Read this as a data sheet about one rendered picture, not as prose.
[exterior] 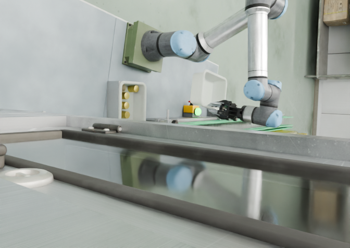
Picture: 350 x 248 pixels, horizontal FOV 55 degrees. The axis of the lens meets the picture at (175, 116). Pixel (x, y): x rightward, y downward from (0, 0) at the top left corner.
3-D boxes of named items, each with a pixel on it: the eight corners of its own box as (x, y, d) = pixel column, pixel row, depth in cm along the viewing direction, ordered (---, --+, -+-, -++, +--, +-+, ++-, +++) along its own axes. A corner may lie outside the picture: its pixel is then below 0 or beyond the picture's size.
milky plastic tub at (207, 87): (188, 69, 157) (204, 67, 152) (213, 79, 175) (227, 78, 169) (185, 105, 156) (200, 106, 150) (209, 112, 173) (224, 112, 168)
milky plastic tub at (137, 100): (106, 128, 156) (119, 130, 150) (107, 80, 154) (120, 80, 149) (133, 126, 169) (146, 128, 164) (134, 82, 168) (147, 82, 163)
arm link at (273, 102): (275, 79, 131) (270, 107, 132) (285, 82, 140) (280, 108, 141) (257, 77, 136) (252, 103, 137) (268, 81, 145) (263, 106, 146)
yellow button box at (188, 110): (182, 116, 203) (192, 117, 198) (183, 104, 202) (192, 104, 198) (189, 116, 208) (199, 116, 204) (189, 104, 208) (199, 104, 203)
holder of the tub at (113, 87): (105, 139, 156) (117, 141, 151) (107, 81, 155) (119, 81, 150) (132, 137, 170) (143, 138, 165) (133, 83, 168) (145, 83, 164)
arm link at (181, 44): (159, 29, 155) (182, 26, 146) (177, 35, 165) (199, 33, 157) (157, 54, 155) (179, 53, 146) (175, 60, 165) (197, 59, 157)
